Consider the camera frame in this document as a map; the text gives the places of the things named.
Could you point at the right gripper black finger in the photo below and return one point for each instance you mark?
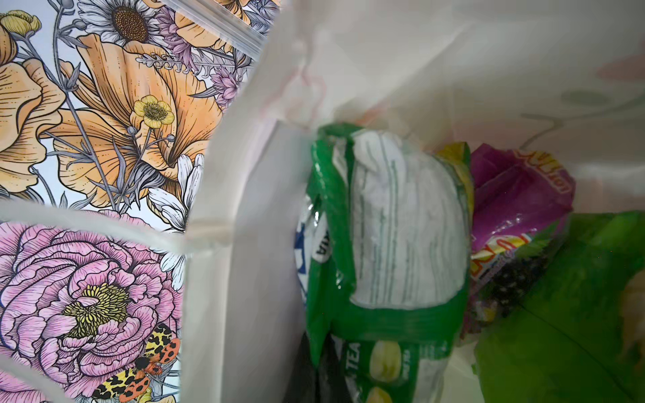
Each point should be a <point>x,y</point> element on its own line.
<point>322,384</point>

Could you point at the green Fox's lemon candy bag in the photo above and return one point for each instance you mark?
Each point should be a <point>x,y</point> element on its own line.
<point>383,251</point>

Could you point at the green Lay's chips bag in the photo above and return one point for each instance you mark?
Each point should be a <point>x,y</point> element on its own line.
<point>563,343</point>

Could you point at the purple raisin snack bag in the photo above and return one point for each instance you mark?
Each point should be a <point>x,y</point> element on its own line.
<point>523,200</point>

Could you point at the white paper gift bag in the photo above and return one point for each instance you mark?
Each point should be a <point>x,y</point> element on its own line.
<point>155,157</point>

